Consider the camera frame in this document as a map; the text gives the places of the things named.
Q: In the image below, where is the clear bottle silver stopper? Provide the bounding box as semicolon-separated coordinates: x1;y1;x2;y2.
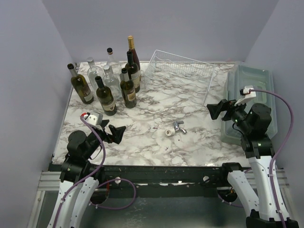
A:
87;57;104;92
103;65;122;100

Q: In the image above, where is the clear plastic storage box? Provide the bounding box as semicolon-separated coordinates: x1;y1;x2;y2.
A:
220;62;277;145

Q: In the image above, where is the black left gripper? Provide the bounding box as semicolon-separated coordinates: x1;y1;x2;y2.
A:
84;119;126;159

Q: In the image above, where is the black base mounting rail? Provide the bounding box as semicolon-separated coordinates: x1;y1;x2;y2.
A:
93;162;247;200

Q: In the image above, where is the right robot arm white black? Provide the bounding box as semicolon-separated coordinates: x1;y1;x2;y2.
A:
207;99;299;228

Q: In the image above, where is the clear bottle dark cork stopper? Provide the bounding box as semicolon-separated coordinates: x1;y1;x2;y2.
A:
107;47;122;82

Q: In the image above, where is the chrome faucet with white fitting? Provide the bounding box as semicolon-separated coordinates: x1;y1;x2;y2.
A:
165;121;187;137

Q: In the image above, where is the aluminium extrusion rail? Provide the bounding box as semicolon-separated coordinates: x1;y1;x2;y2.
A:
38;169;289;191

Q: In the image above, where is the green bottle silver neck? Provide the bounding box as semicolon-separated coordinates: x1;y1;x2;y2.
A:
67;63;94;104
120;68;136;109

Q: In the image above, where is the red wine bottle gold cap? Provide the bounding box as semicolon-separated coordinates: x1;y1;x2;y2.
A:
128;36;141;70

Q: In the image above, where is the white wire wine rack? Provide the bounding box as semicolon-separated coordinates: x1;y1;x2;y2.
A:
143;50;216;105

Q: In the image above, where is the dark bottle black neck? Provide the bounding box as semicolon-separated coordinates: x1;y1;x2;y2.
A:
95;76;117;116
125;51;140;93

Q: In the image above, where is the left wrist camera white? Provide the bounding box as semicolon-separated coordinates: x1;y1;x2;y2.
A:
80;112;103;127

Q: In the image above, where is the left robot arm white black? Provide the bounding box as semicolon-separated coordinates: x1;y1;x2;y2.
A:
47;114;126;228

